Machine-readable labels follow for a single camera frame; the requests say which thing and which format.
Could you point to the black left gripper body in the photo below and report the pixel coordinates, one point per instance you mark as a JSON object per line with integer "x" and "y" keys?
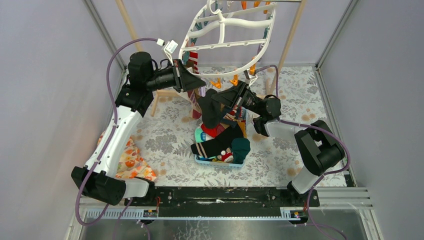
{"x": 178, "y": 76}

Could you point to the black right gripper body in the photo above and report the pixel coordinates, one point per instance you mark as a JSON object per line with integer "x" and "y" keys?
{"x": 243, "y": 98}

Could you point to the red white striped sock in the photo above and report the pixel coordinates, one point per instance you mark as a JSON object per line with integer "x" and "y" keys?
{"x": 192, "y": 61}

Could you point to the purple striped sock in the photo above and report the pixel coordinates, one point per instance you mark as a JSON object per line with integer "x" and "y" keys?
{"x": 193, "y": 96}

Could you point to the white oval clip hanger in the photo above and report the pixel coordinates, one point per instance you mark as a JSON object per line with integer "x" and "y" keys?
{"x": 221, "y": 26}

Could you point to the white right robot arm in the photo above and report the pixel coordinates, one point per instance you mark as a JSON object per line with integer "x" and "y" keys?
{"x": 319, "y": 148}

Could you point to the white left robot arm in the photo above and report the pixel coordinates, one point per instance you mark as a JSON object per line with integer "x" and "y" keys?
{"x": 97, "y": 178}

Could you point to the dark teal sock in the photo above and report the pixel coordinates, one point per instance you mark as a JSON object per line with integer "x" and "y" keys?
{"x": 240, "y": 149}

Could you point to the floral patterned table mat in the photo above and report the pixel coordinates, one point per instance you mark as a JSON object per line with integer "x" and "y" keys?
{"x": 164, "y": 139}

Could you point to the black cream striped sock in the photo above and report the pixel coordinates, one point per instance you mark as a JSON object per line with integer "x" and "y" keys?
{"x": 213, "y": 147}

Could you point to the blue plastic sock basket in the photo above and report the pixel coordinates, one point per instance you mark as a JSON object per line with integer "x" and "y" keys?
{"x": 200, "y": 136}

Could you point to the orange floral cloth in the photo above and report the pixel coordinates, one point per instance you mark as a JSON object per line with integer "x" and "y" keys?
{"x": 131, "y": 164}

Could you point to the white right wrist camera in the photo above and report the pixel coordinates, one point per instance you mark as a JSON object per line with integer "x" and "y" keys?
{"x": 250, "y": 79}

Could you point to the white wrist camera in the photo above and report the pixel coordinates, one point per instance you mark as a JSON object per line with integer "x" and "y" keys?
{"x": 167, "y": 48}
{"x": 250, "y": 79}

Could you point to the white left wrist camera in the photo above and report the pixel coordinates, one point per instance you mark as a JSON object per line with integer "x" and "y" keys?
{"x": 167, "y": 48}

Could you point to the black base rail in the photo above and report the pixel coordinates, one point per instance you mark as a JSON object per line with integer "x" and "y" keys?
{"x": 227, "y": 202}

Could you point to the wooden drying rack frame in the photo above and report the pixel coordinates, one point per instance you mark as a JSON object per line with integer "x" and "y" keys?
{"x": 173, "y": 93}

